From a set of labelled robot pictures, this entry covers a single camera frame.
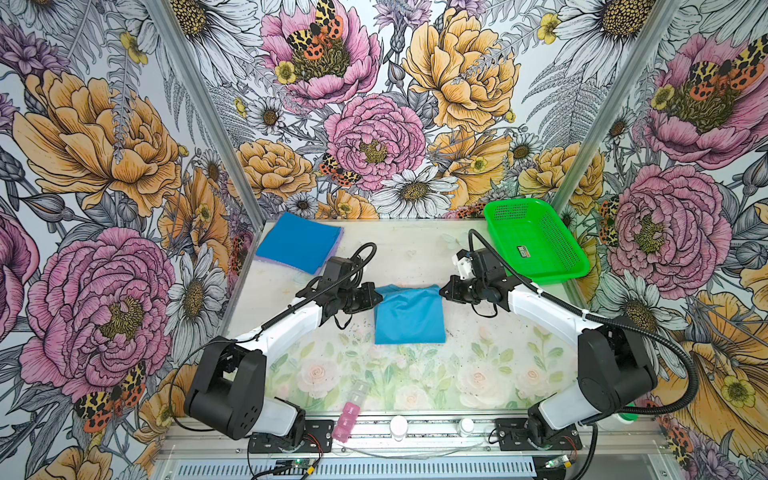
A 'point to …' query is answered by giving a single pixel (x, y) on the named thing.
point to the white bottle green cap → (617, 421)
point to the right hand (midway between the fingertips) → (442, 299)
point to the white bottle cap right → (466, 427)
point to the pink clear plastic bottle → (347, 420)
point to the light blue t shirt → (409, 316)
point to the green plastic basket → (534, 239)
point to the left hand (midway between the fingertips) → (380, 305)
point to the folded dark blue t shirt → (298, 240)
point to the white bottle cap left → (398, 427)
